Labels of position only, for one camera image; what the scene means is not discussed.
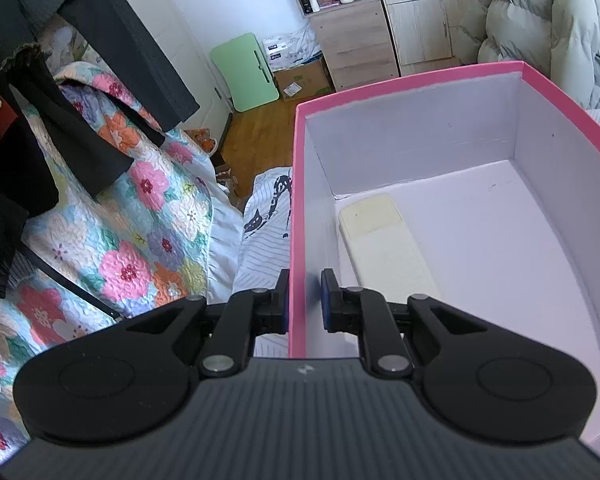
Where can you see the cream rectangular block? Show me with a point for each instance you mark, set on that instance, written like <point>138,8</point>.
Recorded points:
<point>380,245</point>

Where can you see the black bottle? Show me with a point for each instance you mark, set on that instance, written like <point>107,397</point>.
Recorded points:
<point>308,0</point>

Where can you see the white blanket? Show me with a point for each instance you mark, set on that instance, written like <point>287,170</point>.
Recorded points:
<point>225,240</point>

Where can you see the floral quilt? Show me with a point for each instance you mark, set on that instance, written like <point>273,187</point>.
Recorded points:
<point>130,200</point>

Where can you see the green folding table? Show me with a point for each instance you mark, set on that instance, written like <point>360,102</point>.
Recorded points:
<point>242,72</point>

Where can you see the pale grey puffer jacket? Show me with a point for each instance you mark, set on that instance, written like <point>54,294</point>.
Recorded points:
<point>540,20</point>

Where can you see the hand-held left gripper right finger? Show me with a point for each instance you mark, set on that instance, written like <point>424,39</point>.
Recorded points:
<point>326,305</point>

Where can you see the dark grey hanging garment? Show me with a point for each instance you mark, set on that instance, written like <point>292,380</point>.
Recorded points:
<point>115,20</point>

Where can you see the wooden wardrobe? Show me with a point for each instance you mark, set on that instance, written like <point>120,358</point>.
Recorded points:
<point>420,10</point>

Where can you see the white door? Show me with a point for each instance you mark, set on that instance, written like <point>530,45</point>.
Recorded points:
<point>180,25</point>

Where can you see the pink cardboard box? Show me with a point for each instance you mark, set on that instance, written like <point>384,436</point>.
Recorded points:
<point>430,125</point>

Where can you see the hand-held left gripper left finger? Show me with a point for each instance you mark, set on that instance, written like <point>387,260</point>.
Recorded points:
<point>281,305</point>

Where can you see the wooden shelf cabinet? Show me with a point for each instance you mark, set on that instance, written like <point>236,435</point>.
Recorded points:
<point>355,40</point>

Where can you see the brown cardboard box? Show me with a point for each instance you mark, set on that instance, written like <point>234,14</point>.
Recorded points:
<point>305,80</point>

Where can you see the orange printed packet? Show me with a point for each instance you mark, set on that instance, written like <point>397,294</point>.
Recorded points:
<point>202,141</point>

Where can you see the striped guitar print sheet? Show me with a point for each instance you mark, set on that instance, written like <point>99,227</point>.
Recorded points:
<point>265,240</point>

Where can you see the tissue pack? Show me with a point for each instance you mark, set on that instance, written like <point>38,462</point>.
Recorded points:
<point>292,47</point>

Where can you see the black hanging garment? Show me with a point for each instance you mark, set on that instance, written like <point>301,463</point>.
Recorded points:
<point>25,160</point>

